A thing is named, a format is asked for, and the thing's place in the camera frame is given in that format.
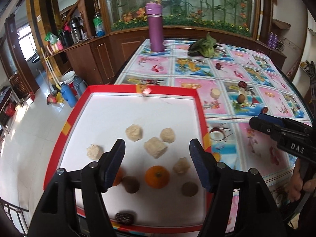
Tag glossy red date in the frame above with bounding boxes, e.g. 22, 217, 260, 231
260, 106, 268, 114

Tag brown kiwi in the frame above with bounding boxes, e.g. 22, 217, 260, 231
122, 176, 140, 194
236, 94, 246, 104

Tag wrinkled red date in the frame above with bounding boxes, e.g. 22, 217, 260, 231
238, 81, 247, 89

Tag tan biscuit chunk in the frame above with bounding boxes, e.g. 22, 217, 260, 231
210, 88, 221, 100

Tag dark black date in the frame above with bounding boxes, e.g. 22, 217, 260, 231
115, 211, 135, 225

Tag small brown round fruit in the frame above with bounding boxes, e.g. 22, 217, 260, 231
181, 181, 199, 197

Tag large orange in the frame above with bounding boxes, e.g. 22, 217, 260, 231
113, 167, 125, 187

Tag beige biscuit chunk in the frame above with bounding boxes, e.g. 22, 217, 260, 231
144, 137, 168, 159
172, 157, 191, 176
160, 128, 176, 143

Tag beige biscuit chunk top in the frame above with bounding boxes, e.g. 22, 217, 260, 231
160, 128, 176, 143

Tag smaller orange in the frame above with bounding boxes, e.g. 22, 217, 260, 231
145, 165, 170, 189

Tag round brown biscuit front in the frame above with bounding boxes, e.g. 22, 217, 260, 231
125, 124, 143, 142

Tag person right hand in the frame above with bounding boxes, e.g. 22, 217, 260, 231
285, 159, 316, 202

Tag colourful fruit print tablecloth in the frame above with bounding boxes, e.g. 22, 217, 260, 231
117, 39, 312, 208

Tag purple spray bottles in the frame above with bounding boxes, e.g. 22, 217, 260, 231
267, 32, 278, 50

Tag small dark red date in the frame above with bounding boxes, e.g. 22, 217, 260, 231
215, 63, 222, 70

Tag red white tray box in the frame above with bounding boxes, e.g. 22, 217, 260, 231
44, 85, 211, 234

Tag green bok choy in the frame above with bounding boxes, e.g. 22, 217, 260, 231
187, 33, 220, 58

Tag broom and dustpan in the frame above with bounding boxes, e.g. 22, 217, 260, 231
40, 48, 64, 105

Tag blue thermos flask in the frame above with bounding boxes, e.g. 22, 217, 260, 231
61, 83, 78, 108

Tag glass bamboo flower partition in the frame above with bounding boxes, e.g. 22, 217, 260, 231
105, 0, 256, 37

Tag grey thermos flask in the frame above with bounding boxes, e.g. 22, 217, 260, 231
73, 75, 87, 97

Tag white bucket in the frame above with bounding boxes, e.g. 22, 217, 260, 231
59, 71, 76, 88

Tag wooden cabinet counter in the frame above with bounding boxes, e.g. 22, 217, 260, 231
50, 26, 287, 85

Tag purple thermos bottle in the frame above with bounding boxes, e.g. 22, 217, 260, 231
145, 3, 165, 53

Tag black kettle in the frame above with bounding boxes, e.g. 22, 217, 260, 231
69, 17, 83, 43

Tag green plastic bottle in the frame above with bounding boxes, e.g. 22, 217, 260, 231
93, 12, 105, 37

